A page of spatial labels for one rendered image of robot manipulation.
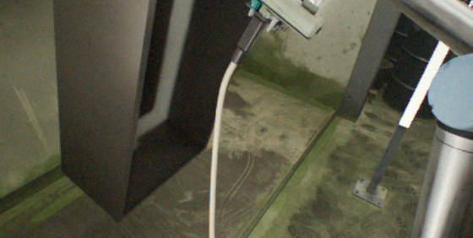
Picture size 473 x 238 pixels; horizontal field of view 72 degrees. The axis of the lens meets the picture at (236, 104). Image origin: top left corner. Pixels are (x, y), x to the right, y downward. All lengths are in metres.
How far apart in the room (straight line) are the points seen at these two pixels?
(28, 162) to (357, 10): 2.49
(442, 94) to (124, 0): 0.69
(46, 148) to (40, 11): 0.82
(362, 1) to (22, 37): 2.34
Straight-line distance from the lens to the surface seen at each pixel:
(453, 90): 0.62
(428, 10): 0.85
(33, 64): 2.23
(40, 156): 2.18
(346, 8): 2.86
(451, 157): 0.65
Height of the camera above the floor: 1.63
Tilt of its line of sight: 33 degrees down
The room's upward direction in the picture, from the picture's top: 8 degrees clockwise
